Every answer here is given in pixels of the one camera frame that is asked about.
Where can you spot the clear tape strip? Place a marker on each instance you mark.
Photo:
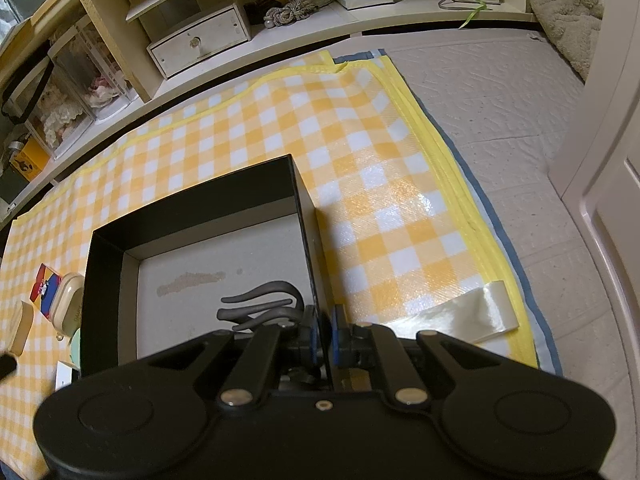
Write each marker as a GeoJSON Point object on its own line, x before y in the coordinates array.
{"type": "Point", "coordinates": [480, 310]}

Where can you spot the dark shoelace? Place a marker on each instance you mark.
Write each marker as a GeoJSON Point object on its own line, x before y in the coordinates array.
{"type": "Point", "coordinates": [260, 305]}

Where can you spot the yellow box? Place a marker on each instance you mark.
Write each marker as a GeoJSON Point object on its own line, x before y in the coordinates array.
{"type": "Point", "coordinates": [29, 162]}

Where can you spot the yellow checkered mat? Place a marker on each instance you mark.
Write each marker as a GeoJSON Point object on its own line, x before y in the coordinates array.
{"type": "Point", "coordinates": [250, 120]}

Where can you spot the doll in cream dress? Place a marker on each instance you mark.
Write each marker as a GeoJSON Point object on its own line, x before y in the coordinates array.
{"type": "Point", "coordinates": [62, 115]}

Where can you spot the colourful card box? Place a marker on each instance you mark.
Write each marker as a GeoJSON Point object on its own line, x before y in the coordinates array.
{"type": "Point", "coordinates": [45, 290]}

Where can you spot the white charger plug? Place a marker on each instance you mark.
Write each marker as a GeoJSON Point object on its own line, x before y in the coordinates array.
{"type": "Point", "coordinates": [65, 375]}

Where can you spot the small white drawer unit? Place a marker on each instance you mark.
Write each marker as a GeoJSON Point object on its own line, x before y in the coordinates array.
{"type": "Point", "coordinates": [200, 35]}

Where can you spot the grey plush cushions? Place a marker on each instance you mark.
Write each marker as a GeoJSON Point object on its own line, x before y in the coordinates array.
{"type": "Point", "coordinates": [565, 10]}

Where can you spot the oval wooden box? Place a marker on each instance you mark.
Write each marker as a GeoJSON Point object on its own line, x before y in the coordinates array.
{"type": "Point", "coordinates": [21, 327]}

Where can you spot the beige earbud case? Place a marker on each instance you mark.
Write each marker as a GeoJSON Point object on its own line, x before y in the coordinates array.
{"type": "Point", "coordinates": [67, 300]}

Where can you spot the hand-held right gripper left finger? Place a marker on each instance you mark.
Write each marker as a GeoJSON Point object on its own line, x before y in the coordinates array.
{"type": "Point", "coordinates": [312, 332]}

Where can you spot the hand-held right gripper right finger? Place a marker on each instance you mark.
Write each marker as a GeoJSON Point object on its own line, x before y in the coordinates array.
{"type": "Point", "coordinates": [340, 337]}

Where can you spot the white door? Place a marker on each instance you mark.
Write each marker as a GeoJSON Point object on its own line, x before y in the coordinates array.
{"type": "Point", "coordinates": [600, 160]}

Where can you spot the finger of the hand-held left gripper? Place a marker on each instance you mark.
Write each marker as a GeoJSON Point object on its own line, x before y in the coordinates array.
{"type": "Point", "coordinates": [6, 366]}

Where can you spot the black cardboard box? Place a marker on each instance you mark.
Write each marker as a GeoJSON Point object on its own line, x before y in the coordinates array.
{"type": "Point", "coordinates": [225, 255]}

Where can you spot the blue-edged mat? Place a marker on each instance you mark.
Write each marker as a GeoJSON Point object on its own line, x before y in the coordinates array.
{"type": "Point", "coordinates": [360, 55]}

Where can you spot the doll in pink dress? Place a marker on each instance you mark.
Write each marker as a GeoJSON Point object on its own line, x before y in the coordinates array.
{"type": "Point", "coordinates": [105, 90]}

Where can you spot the wooden headboard shelf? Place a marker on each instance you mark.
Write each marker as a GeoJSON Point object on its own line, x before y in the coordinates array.
{"type": "Point", "coordinates": [300, 27]}

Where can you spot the mint green item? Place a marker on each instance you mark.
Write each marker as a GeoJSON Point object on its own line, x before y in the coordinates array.
{"type": "Point", "coordinates": [76, 352]}

